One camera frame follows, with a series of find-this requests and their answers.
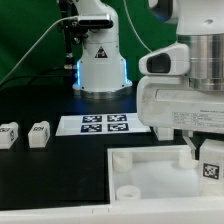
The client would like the white tag sheet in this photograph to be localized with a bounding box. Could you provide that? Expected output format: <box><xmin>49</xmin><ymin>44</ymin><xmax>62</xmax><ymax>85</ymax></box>
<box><xmin>56</xmin><ymin>113</ymin><xmax>150</xmax><ymax>136</ymax></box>

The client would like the black cable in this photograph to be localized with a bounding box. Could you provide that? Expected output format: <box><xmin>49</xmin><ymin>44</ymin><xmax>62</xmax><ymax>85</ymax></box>
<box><xmin>0</xmin><ymin>68</ymin><xmax>76</xmax><ymax>90</ymax></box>

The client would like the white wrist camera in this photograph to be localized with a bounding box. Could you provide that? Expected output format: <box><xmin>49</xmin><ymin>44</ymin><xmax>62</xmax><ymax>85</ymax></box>
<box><xmin>139</xmin><ymin>42</ymin><xmax>190</xmax><ymax>76</ymax></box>

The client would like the white square tabletop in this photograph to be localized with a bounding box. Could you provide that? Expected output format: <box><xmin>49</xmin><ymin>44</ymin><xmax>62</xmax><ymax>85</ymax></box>
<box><xmin>108</xmin><ymin>145</ymin><xmax>224</xmax><ymax>202</ymax></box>

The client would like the white front wall bar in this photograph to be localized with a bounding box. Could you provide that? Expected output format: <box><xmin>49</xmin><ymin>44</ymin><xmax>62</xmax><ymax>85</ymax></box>
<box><xmin>0</xmin><ymin>197</ymin><xmax>224</xmax><ymax>224</ymax></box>

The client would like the black camera stand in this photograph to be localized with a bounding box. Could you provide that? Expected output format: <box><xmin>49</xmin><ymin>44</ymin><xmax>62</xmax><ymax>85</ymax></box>
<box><xmin>57</xmin><ymin>0</ymin><xmax>86</xmax><ymax>71</ymax></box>

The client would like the grey cable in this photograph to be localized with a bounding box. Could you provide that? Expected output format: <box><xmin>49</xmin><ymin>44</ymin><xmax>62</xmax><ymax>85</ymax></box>
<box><xmin>0</xmin><ymin>15</ymin><xmax>79</xmax><ymax>88</ymax></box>

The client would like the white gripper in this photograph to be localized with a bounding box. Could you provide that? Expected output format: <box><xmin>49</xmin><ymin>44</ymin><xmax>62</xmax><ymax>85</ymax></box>
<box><xmin>136</xmin><ymin>76</ymin><xmax>224</xmax><ymax>160</ymax></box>

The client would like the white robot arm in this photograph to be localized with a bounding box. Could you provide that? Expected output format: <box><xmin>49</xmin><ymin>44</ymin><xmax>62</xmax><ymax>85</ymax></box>
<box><xmin>73</xmin><ymin>0</ymin><xmax>224</xmax><ymax>140</ymax></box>

